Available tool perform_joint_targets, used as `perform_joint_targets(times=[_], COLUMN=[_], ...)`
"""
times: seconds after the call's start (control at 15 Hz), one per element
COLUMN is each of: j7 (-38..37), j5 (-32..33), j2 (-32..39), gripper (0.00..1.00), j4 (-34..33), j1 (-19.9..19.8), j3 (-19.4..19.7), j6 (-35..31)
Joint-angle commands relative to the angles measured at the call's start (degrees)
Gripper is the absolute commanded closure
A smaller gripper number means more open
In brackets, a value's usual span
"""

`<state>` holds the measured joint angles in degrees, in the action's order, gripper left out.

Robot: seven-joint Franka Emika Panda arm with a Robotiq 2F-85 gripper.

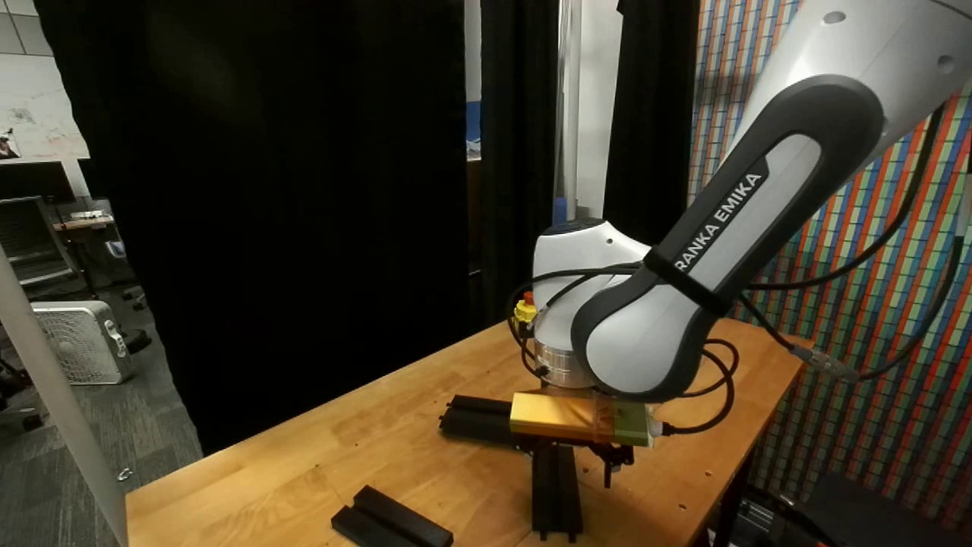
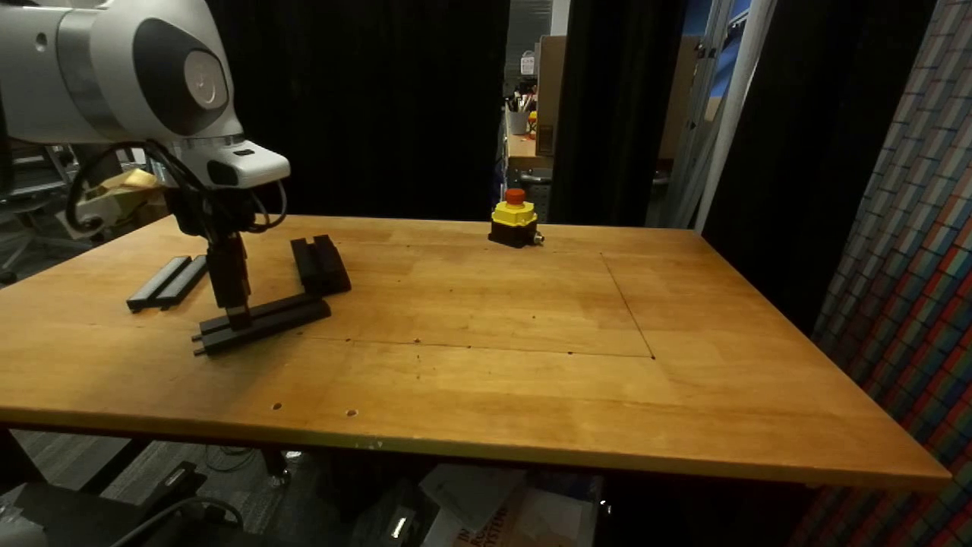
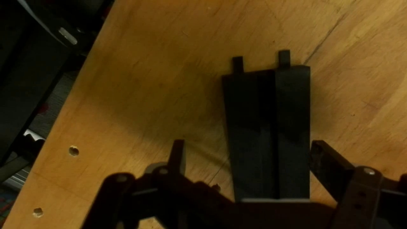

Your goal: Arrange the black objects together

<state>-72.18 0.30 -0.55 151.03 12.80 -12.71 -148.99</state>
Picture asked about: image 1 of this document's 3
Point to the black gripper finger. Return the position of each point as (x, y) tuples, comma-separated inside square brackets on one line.
[(615, 462)]

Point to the medium black grooved block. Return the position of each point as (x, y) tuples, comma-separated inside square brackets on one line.
[(474, 421)]

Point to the black plate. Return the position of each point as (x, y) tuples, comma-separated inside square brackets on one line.
[(481, 405)]

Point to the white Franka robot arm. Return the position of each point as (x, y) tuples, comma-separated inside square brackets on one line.
[(708, 253)]

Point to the yellow red emergency stop button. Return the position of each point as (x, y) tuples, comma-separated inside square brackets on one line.
[(523, 310)]

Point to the black case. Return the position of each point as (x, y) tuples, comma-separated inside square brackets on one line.
[(871, 517)]

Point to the narrow black curtain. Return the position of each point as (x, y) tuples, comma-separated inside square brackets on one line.
[(517, 91)]

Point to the wide black curtain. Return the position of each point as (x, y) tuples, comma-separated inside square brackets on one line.
[(253, 202)]

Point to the white appliance box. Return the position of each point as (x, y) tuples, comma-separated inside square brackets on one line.
[(79, 339)]

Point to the grey metal beam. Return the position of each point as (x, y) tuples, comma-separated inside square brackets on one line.
[(63, 428)]

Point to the white board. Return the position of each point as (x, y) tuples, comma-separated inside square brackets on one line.
[(42, 112)]

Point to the black twin-bar rail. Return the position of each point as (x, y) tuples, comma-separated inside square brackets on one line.
[(398, 517)]

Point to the colourful patterned wall panel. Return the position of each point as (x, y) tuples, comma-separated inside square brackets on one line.
[(912, 428)]

